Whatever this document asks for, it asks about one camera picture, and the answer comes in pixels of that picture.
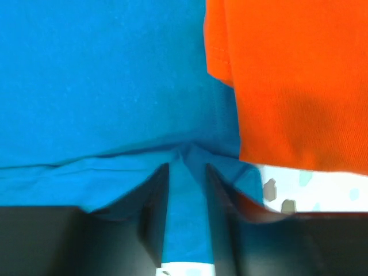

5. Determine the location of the folded orange t shirt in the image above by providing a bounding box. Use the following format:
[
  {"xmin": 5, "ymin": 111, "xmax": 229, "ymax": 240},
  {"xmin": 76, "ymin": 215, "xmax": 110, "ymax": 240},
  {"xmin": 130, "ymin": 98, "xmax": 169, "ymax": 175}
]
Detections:
[{"xmin": 204, "ymin": 1, "xmax": 367, "ymax": 175}]

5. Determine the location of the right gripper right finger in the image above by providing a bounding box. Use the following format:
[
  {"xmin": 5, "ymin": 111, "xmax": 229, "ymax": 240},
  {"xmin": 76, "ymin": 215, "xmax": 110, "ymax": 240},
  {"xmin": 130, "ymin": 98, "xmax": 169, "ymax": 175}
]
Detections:
[{"xmin": 206, "ymin": 164, "xmax": 367, "ymax": 276}]

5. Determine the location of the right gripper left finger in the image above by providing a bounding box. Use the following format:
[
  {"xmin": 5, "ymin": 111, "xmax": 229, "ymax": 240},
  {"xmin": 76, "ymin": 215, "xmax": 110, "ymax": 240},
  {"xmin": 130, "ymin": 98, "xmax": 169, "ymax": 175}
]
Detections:
[{"xmin": 1, "ymin": 164, "xmax": 169, "ymax": 276}]

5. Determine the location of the blue t shirt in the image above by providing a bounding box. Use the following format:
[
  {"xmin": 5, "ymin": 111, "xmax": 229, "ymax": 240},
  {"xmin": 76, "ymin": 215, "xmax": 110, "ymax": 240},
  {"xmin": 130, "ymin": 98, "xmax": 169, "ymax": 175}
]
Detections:
[{"xmin": 1, "ymin": 1, "xmax": 263, "ymax": 263}]

